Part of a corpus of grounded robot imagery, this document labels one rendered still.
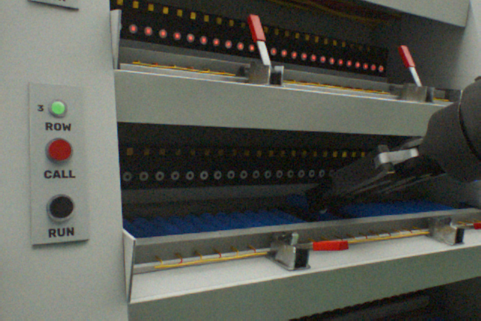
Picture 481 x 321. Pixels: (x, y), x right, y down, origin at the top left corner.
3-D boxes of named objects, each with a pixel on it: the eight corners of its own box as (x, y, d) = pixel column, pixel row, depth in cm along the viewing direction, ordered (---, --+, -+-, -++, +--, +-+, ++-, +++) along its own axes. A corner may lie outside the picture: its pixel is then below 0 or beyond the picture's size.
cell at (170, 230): (163, 231, 55) (189, 250, 49) (148, 232, 54) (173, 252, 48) (164, 215, 54) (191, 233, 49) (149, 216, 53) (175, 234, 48)
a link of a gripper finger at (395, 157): (449, 159, 46) (419, 157, 43) (403, 176, 50) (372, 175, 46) (441, 136, 47) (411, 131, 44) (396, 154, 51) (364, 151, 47)
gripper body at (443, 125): (498, 98, 48) (421, 133, 55) (447, 91, 43) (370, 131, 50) (527, 171, 45) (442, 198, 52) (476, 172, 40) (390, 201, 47)
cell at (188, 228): (179, 229, 56) (207, 248, 50) (164, 231, 55) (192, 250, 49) (181, 214, 56) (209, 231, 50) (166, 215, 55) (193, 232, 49)
